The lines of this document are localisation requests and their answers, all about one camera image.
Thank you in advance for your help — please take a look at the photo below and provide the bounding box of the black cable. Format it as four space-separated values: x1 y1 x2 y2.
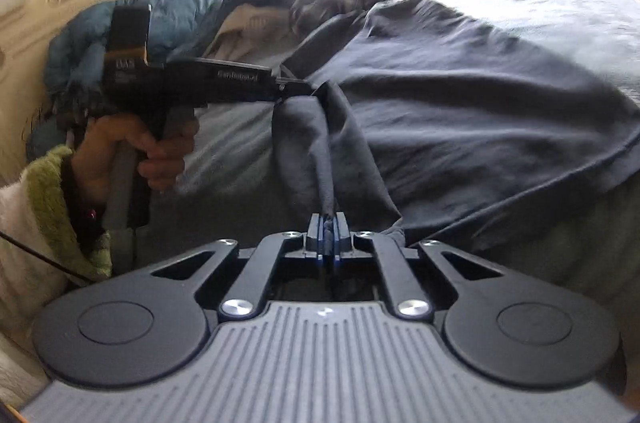
0 230 88 289

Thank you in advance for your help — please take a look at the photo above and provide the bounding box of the person's left hand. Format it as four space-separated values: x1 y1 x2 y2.
70 112 201 204

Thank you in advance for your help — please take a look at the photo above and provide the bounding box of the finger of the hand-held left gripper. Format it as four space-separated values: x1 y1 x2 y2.
271 73 326 104

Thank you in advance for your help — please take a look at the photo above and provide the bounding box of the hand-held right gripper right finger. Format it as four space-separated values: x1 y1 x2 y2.
330 213 506 321

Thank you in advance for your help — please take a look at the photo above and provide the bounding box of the person's left forearm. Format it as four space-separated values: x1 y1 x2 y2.
0 146 113 339

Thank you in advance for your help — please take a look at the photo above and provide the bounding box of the dark grey garment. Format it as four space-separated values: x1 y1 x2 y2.
272 0 640 304

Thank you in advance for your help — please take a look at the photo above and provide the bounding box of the beige zip jacket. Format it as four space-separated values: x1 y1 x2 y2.
200 3 301 61

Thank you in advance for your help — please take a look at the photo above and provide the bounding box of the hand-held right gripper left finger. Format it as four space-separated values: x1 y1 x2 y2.
150 213 328 321

